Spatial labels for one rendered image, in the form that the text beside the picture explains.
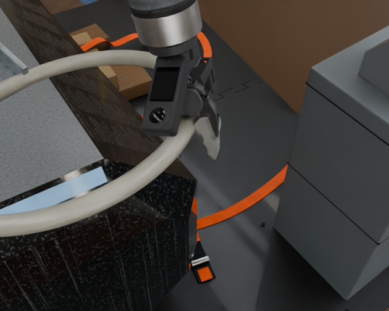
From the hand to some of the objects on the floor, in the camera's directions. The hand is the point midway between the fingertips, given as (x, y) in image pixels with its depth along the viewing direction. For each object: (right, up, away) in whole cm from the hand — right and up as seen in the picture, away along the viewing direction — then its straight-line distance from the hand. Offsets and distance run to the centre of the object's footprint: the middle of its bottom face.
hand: (194, 155), depth 78 cm
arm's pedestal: (+60, -33, +119) cm, 137 cm away
